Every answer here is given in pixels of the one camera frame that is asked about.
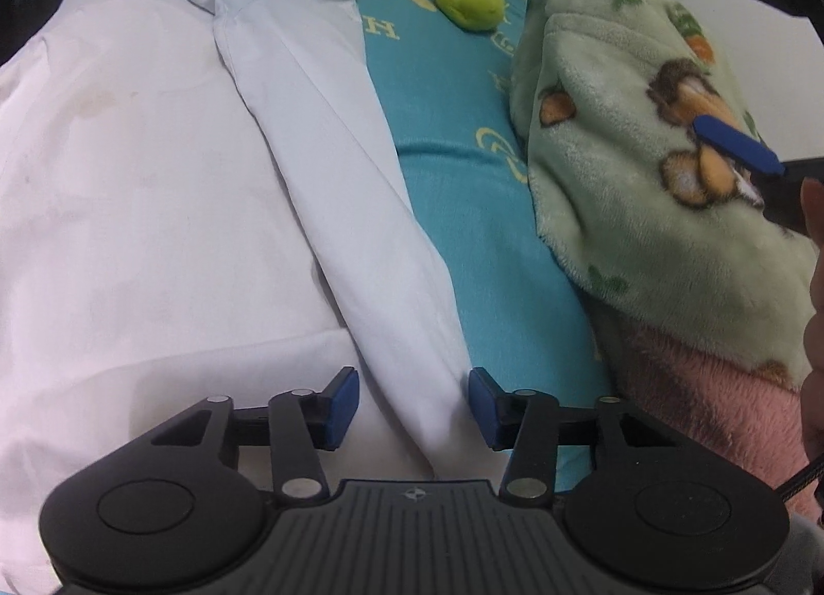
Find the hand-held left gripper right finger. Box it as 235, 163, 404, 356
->
468, 367, 680, 502

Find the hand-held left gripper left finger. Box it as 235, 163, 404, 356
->
151, 366, 362, 502

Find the white shirt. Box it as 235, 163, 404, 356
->
0, 0, 480, 595

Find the person's right hand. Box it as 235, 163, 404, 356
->
798, 178, 824, 462

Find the green cartoon fleece blanket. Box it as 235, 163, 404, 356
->
508, 0, 818, 390

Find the pink fleece blanket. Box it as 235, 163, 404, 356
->
589, 302, 824, 519

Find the bed with teal printed sheet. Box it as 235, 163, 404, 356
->
248, 0, 612, 496

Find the black braided cable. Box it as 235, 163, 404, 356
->
772, 453, 824, 506

